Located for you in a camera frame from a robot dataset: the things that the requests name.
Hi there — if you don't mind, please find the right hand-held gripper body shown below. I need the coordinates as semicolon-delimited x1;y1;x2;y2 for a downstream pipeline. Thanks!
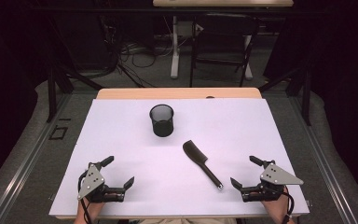
241;160;305;203

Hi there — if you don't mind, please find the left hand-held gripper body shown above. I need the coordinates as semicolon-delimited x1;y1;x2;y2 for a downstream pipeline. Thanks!
77;162;127;203

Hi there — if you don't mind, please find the black comb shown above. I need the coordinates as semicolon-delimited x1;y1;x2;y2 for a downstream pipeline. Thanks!
182;139;224;190

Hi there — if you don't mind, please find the black mesh pen holder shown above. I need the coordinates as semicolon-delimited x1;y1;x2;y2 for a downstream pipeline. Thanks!
149;104;175;138

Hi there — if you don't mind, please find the person's left hand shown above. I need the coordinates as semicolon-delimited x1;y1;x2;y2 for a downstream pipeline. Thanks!
74;200;104;224

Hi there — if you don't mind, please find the person's right hand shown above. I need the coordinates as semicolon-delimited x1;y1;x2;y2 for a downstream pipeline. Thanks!
262;190;295;224

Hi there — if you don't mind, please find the white table sheet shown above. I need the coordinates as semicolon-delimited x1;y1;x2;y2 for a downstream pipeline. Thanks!
48;98;310;217

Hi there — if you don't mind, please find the black metal stand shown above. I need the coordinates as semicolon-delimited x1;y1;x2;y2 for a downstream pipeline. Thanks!
259;62;312;127
45;62;103;124

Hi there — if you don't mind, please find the desk with white legs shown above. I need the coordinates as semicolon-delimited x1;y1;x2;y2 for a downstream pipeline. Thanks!
152;0;295;80

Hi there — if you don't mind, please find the black folding chair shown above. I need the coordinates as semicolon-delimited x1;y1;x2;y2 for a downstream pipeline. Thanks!
189;13;260;88

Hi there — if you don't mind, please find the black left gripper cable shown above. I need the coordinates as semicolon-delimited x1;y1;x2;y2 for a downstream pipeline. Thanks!
77;171;93;224

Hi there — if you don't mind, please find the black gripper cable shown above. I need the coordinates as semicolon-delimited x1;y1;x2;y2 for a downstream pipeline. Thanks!
281;186;296;224
77;171;93;224

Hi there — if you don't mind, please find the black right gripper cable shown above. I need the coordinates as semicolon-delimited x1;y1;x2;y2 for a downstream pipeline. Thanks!
281;186;296;224

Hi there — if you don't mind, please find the aluminium floor rail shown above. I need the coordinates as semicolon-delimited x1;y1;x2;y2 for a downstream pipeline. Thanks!
288;96;358;224
0;92;73;224

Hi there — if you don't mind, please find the bundle of floor cables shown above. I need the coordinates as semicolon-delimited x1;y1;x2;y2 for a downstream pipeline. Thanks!
99;15;175;88

